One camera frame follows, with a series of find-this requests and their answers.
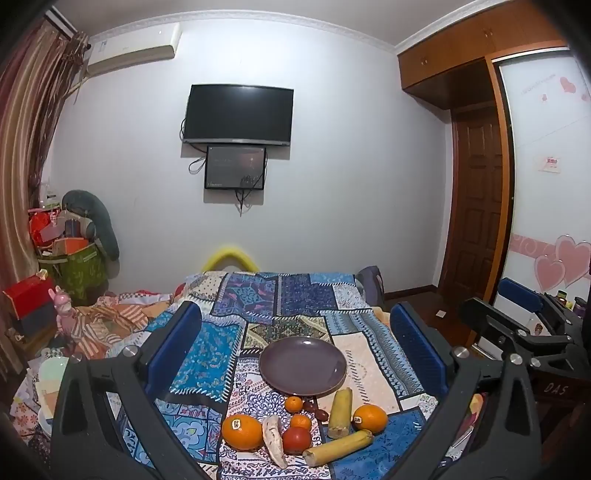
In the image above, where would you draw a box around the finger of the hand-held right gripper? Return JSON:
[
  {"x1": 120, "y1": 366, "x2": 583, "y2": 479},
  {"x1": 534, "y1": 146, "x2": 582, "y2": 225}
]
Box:
[
  {"x1": 498, "y1": 277, "x2": 575, "y2": 334},
  {"x1": 459, "y1": 298, "x2": 574, "y2": 366}
]

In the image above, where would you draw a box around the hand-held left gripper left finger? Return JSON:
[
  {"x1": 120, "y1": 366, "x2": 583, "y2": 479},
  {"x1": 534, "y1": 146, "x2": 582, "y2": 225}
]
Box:
[{"x1": 50, "y1": 301, "x2": 218, "y2": 480}]

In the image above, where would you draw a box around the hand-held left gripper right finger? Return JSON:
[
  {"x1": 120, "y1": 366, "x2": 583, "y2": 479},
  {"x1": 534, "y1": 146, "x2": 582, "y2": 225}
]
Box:
[{"x1": 390, "y1": 302, "x2": 542, "y2": 480}]

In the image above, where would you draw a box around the large orange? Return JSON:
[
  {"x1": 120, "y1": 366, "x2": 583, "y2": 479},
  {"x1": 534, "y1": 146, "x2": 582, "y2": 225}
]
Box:
[
  {"x1": 352, "y1": 404, "x2": 389, "y2": 435},
  {"x1": 222, "y1": 414, "x2": 264, "y2": 452}
]

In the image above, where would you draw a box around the yellow sugarcane piece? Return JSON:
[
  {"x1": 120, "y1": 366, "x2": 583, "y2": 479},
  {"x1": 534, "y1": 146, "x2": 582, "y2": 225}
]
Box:
[
  {"x1": 327, "y1": 387, "x2": 354, "y2": 439},
  {"x1": 302, "y1": 429, "x2": 375, "y2": 467}
]

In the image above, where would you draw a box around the purple plate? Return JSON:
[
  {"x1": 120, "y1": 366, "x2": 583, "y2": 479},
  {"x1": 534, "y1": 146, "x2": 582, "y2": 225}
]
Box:
[{"x1": 259, "y1": 337, "x2": 348, "y2": 398}]

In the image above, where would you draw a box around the red tomato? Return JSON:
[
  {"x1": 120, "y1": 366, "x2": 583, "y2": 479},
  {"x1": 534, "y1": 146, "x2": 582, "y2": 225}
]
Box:
[{"x1": 281, "y1": 427, "x2": 313, "y2": 455}]

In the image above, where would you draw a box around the orange striped cloth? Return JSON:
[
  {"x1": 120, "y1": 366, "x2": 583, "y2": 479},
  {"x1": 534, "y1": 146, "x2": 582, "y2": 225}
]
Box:
[{"x1": 69, "y1": 291, "x2": 176, "y2": 356}]

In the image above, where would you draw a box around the grey backpack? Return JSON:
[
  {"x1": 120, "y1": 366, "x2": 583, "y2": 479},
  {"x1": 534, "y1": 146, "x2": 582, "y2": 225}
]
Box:
[{"x1": 355, "y1": 265, "x2": 386, "y2": 310}]

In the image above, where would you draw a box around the white heart-print wardrobe door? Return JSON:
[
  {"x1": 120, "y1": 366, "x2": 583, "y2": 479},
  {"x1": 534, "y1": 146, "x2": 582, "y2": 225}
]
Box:
[{"x1": 496, "y1": 46, "x2": 591, "y2": 315}]

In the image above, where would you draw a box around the brown wooden door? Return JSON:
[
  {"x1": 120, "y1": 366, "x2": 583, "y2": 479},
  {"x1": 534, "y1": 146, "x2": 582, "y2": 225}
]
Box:
[{"x1": 450, "y1": 106, "x2": 508, "y2": 301}]

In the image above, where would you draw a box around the yellow bed headboard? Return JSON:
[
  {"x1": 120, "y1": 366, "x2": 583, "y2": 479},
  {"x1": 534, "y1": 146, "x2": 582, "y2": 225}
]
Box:
[{"x1": 202, "y1": 244, "x2": 260, "y2": 273}]

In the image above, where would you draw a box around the pink bunny toy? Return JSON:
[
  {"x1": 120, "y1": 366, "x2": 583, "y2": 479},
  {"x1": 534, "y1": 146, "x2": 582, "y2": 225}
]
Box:
[{"x1": 50, "y1": 286, "x2": 77, "y2": 337}]

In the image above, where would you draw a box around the green storage box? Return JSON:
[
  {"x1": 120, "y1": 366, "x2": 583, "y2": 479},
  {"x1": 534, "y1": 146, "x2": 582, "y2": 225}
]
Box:
[{"x1": 38, "y1": 242, "x2": 109, "y2": 301}]

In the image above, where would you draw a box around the pale green lid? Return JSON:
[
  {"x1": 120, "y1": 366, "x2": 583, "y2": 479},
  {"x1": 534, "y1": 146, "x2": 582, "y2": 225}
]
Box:
[{"x1": 39, "y1": 357, "x2": 70, "y2": 393}]

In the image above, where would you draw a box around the blue patchwork blanket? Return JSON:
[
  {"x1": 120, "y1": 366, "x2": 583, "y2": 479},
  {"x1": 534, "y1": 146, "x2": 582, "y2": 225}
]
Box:
[{"x1": 106, "y1": 270, "x2": 462, "y2": 480}]

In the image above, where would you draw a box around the grey plush toy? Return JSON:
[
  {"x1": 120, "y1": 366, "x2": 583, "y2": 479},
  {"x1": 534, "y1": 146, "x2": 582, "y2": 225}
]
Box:
[{"x1": 61, "y1": 189, "x2": 121, "y2": 264}]

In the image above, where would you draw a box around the orange box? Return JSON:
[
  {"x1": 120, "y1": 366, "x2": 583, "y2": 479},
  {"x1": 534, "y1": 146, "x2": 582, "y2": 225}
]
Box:
[{"x1": 52, "y1": 237, "x2": 90, "y2": 256}]

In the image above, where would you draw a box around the red gift box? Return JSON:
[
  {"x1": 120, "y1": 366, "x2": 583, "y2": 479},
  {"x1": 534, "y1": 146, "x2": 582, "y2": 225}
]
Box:
[{"x1": 4, "y1": 274, "x2": 56, "y2": 319}]

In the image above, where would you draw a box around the red bag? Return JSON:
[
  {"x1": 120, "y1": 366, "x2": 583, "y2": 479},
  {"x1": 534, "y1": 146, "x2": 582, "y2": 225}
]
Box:
[{"x1": 28, "y1": 208, "x2": 61, "y2": 245}]

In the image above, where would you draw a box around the wooden overhead cabinet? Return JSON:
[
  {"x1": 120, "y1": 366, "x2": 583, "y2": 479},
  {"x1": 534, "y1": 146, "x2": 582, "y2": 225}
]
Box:
[{"x1": 397, "y1": 18, "x2": 573, "y2": 110}]

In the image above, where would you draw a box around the striped brown curtain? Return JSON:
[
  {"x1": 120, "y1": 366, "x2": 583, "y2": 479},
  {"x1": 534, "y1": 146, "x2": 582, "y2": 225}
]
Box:
[{"x1": 0, "y1": 18, "x2": 90, "y2": 370}]

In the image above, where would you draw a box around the white air conditioner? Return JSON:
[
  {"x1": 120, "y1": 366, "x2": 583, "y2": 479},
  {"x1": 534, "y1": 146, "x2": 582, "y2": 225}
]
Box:
[{"x1": 85, "y1": 23, "x2": 182, "y2": 78}]

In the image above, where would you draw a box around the small black wall monitor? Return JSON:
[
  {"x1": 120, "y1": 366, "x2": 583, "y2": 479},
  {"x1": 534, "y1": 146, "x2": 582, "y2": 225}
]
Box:
[{"x1": 205, "y1": 145, "x2": 267, "y2": 191}]

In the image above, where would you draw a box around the black wall television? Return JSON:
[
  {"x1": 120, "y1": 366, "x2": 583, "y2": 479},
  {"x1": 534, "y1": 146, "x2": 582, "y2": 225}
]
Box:
[{"x1": 182, "y1": 84, "x2": 295, "y2": 147}]

